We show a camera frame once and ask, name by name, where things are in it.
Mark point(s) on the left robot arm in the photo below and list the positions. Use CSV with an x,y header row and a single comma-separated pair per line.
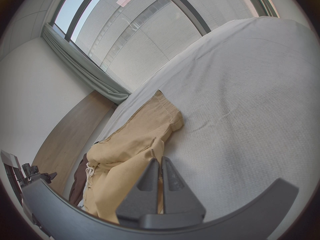
x,y
12,179

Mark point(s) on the window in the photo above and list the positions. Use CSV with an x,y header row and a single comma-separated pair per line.
x,y
150,34

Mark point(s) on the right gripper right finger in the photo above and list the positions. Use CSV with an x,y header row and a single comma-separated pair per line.
x,y
182,199

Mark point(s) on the dark brown shorts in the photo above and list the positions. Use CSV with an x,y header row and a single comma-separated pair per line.
x,y
80,179

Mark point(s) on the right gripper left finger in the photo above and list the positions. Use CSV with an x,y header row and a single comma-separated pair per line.
x,y
142,201

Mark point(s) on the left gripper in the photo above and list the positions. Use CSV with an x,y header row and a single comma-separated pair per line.
x,y
41,178

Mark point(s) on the bed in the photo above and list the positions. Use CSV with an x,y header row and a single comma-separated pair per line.
x,y
237,96

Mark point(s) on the tan shorts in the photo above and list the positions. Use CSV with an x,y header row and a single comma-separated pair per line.
x,y
130,139

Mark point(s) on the grey-green curtain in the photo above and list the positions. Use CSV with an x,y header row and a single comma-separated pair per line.
x,y
75,59

